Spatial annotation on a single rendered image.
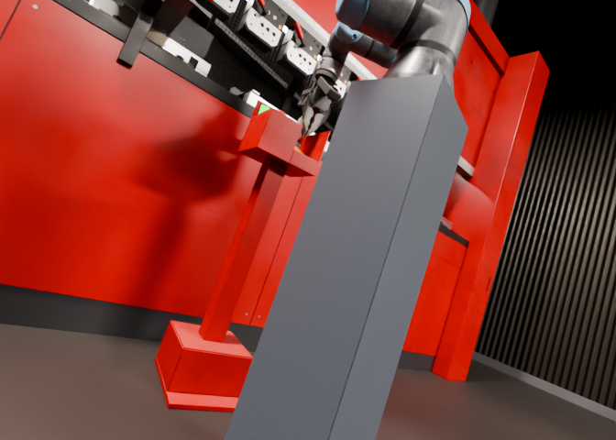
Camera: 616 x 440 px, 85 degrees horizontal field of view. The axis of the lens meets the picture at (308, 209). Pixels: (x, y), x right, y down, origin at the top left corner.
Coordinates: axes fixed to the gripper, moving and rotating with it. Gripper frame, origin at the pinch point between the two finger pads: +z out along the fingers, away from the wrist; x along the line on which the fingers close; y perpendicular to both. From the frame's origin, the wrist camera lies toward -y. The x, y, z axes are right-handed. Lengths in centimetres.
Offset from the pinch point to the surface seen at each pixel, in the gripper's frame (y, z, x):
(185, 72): 23.7, -4.0, 36.4
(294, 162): -7.0, 11.3, 3.0
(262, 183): -2.7, 20.4, 8.0
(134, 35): 20, -5, 53
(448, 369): 29, 76, -163
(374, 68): 49, -61, -44
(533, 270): 81, -17, -324
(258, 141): -6.7, 10.6, 15.2
